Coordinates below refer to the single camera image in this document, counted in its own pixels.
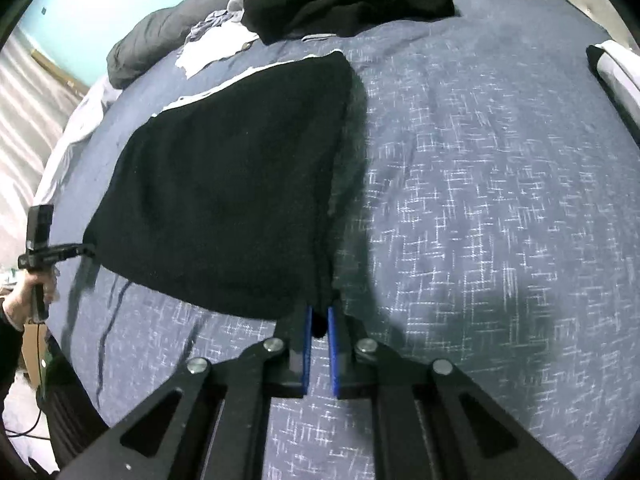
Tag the crumpled black garment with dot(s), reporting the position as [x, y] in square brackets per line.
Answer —
[350, 0]

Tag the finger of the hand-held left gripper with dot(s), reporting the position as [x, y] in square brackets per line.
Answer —
[75, 250]

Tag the person's left forearm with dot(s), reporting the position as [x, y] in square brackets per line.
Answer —
[7, 360]

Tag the blue-grey crumpled garment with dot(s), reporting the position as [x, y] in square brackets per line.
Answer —
[210, 25]

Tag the folded white garment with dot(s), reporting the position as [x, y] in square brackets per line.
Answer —
[622, 70]

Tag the black sweater with white trim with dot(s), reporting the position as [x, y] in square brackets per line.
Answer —
[225, 185]

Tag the black ribbed suitcase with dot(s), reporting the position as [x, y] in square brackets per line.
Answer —
[70, 410]

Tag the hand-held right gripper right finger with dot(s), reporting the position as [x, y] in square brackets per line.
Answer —
[334, 355]

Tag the beige striped curtain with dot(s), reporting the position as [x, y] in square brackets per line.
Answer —
[25, 135]

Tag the white t-shirt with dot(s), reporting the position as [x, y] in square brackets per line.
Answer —
[210, 50]

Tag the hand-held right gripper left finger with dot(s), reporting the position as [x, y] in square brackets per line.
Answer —
[306, 355]

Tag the dark grey rolled duvet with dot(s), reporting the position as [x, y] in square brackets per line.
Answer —
[145, 45]

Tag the person's left hand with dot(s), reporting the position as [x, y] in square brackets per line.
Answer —
[17, 310]

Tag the wooden window frame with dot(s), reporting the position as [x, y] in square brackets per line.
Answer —
[65, 74]

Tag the light grey sheet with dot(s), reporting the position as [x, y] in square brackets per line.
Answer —
[85, 115]

